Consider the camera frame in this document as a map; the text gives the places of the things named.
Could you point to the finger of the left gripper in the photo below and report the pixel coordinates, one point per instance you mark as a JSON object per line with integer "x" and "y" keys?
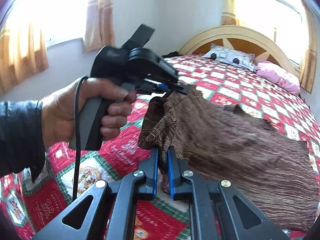
{"x": 180, "y": 88}
{"x": 148, "y": 87}

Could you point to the person's left hand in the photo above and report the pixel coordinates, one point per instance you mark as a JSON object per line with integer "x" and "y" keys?
{"x": 57, "y": 109}

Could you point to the grey patterned pillow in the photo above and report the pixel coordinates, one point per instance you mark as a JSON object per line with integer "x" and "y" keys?
{"x": 232, "y": 57}

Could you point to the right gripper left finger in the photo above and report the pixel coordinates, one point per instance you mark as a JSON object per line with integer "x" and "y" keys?
{"x": 106, "y": 210}

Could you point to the red patchwork bear bedspread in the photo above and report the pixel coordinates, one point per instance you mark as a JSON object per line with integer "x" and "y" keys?
{"x": 28, "y": 206}

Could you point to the yellow curtain right of window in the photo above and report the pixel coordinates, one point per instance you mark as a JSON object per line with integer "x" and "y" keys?
{"x": 309, "y": 63}

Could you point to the yellow curtain left window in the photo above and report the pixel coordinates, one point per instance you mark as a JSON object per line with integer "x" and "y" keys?
{"x": 99, "y": 29}

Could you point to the brown knitted sweater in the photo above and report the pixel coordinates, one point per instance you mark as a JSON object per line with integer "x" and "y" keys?
{"x": 223, "y": 142}

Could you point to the orange curtain far left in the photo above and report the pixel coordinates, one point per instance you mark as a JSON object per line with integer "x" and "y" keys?
{"x": 23, "y": 54}

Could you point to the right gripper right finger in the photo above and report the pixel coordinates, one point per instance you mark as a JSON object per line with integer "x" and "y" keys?
{"x": 217, "y": 209}

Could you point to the yellow curtain window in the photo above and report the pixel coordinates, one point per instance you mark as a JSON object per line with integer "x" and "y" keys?
{"x": 99, "y": 29}
{"x": 234, "y": 13}

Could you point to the cream arched wooden headboard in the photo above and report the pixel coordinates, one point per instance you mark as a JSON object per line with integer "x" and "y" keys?
{"x": 242, "y": 39}

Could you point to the black left sleeve forearm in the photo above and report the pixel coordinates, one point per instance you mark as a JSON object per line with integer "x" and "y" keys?
{"x": 21, "y": 138}

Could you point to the pink pillow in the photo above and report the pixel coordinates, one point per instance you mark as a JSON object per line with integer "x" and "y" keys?
{"x": 279, "y": 76}

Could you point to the back window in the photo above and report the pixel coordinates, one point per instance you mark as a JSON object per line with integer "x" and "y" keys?
{"x": 280, "y": 20}

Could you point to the black item beside bed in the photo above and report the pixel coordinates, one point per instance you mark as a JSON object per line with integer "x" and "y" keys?
{"x": 171, "y": 54}

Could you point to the yellow curtain centre window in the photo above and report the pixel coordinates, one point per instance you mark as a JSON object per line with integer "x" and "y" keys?
{"x": 234, "y": 13}

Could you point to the left side window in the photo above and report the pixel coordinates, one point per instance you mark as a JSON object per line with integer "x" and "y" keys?
{"x": 59, "y": 20}

